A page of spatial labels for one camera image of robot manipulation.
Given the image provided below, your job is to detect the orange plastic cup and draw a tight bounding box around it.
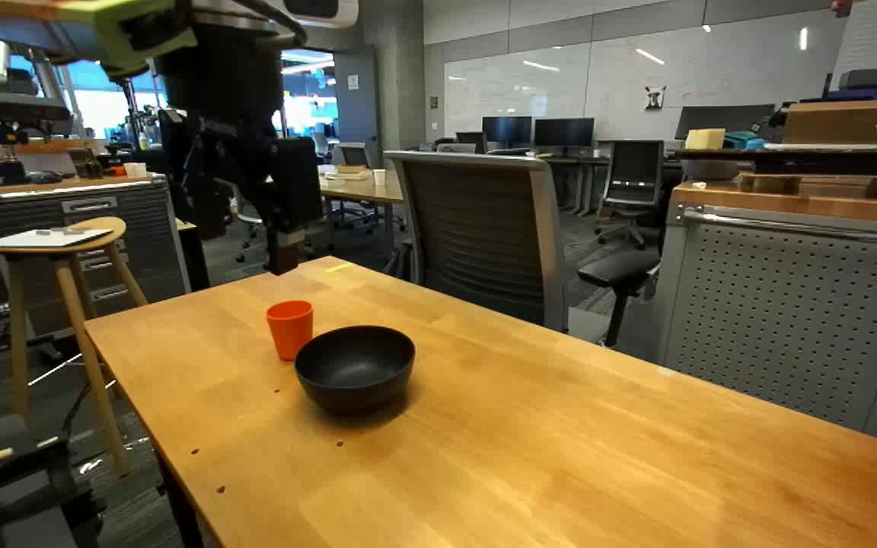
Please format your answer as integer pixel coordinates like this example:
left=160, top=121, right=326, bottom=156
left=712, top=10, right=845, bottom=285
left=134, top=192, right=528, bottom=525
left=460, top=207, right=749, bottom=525
left=266, top=301, right=312, bottom=364

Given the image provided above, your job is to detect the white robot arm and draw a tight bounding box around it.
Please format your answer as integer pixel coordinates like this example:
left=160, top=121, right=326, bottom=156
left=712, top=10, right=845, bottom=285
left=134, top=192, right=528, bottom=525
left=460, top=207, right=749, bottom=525
left=113, top=0, right=359, bottom=274

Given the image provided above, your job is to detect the black bowl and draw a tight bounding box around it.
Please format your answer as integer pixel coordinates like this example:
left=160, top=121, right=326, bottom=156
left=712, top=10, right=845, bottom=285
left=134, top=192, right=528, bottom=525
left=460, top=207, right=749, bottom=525
left=294, top=326, right=414, bottom=416

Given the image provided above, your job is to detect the grey mesh office chair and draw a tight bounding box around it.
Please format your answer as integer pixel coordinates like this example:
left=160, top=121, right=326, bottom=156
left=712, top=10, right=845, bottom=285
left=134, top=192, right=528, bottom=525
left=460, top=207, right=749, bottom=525
left=390, top=150, right=568, bottom=331

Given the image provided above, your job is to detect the left computer monitor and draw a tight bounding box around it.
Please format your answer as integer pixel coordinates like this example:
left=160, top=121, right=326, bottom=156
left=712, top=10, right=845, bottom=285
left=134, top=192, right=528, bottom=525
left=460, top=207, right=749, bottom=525
left=482, top=116, right=532, bottom=150

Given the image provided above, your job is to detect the computer monitor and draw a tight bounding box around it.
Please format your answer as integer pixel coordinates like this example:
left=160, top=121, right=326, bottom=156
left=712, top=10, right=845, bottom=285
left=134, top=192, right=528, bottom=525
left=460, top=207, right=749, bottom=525
left=482, top=116, right=532, bottom=150
left=532, top=120, right=595, bottom=150

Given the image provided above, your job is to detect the right computer monitor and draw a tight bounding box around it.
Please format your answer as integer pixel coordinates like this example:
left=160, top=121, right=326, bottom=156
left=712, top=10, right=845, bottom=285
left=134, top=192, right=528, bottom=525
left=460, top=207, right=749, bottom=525
left=532, top=120, right=595, bottom=150

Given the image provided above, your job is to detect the black office chair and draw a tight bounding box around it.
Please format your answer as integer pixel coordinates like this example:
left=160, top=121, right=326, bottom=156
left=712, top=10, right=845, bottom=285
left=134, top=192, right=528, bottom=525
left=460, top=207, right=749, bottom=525
left=578, top=142, right=665, bottom=348

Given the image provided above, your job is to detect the grey drawer cabinet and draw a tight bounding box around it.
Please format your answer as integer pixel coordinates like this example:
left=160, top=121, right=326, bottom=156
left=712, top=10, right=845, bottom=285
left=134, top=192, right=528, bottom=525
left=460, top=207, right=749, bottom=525
left=0, top=180, right=190, bottom=334

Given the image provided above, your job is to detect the wooden stool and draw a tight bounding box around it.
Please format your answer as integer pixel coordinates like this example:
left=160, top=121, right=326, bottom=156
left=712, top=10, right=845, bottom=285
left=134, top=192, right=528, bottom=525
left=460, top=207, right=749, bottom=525
left=0, top=217, right=146, bottom=476

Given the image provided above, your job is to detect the grey perforated metal cart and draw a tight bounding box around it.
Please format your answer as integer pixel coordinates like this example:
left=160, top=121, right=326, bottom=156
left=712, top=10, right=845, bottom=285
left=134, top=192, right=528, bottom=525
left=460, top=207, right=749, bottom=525
left=654, top=186, right=877, bottom=437

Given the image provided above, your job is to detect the white paper on stool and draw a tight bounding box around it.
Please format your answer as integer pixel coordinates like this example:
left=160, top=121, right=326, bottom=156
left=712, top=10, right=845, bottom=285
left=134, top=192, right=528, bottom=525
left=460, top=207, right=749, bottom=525
left=0, top=230, right=108, bottom=254

